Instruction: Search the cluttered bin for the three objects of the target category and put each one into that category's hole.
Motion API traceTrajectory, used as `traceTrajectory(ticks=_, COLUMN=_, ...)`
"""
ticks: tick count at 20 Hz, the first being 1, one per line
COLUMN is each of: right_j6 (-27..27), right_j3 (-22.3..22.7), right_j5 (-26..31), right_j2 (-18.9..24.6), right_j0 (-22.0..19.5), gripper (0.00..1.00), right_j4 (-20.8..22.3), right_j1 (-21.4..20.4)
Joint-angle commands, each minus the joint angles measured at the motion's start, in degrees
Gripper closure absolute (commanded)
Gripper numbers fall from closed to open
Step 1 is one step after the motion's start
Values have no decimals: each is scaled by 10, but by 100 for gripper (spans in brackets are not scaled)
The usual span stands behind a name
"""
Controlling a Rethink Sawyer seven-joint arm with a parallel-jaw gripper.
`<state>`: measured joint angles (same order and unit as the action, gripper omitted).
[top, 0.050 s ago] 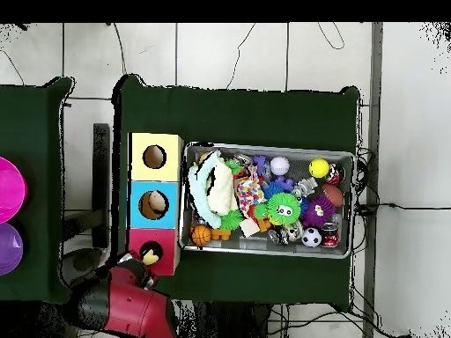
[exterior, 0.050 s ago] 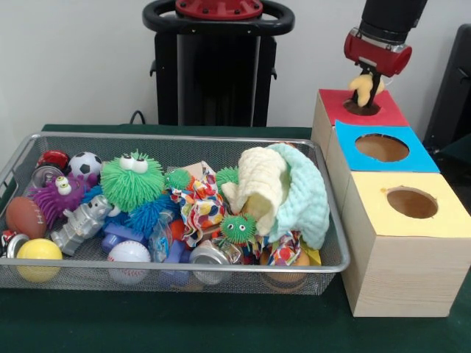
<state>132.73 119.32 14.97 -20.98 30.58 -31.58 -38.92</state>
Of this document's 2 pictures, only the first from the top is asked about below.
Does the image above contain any green spiky googly-eyed ball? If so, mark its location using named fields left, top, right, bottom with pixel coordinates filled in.
left=266, top=192, right=301, bottom=226

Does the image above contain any small orange basketball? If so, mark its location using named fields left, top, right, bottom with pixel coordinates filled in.
left=191, top=224, right=213, bottom=246

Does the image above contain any white baseball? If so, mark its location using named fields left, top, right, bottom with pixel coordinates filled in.
left=270, top=155, right=291, bottom=176

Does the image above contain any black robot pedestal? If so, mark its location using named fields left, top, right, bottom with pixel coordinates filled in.
left=179, top=301, right=273, bottom=338

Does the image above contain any cream waffle cloth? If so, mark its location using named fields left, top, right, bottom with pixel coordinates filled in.
left=206, top=159, right=240, bottom=217

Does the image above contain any thin black cable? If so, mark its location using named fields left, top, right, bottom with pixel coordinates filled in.
left=112, top=22, right=128, bottom=75
left=316, top=22, right=345, bottom=50
left=225, top=22, right=256, bottom=90

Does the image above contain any shallow wire mesh bin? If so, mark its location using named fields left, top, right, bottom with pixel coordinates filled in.
left=178, top=142, right=356, bottom=260

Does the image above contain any colourful patterned cloth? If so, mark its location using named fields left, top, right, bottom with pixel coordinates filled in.
left=234, top=167, right=265, bottom=214

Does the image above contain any wooden box with three holes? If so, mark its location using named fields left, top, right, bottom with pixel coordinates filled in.
left=124, top=132, right=185, bottom=276

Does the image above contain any brown toy football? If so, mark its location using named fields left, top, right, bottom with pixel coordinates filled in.
left=319, top=183, right=344, bottom=208

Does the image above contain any yellow duck plush toy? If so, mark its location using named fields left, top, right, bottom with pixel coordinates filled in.
left=141, top=247, right=161, bottom=266

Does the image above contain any black power cable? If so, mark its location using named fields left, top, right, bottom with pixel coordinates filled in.
left=355, top=202, right=451, bottom=212

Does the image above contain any small soccer ball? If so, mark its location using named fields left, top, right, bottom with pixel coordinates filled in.
left=301, top=227, right=322, bottom=248

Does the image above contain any mint waffle cloth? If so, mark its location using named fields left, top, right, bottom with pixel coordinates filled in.
left=187, top=150, right=227, bottom=230

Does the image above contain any dark green table cloth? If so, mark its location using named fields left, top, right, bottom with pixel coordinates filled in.
left=0, top=76, right=82, bottom=305
left=110, top=73, right=361, bottom=312

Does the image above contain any purple plastic bowl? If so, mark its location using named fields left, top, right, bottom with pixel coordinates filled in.
left=0, top=222, right=25, bottom=276

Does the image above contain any purple spiky googly-eyed toy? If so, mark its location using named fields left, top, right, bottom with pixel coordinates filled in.
left=301, top=195, right=336, bottom=228

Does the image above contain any magenta plastic bowl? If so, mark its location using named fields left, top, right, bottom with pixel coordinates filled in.
left=0, top=156, right=28, bottom=225

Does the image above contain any yellow ball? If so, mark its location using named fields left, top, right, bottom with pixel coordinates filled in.
left=308, top=158, right=330, bottom=179

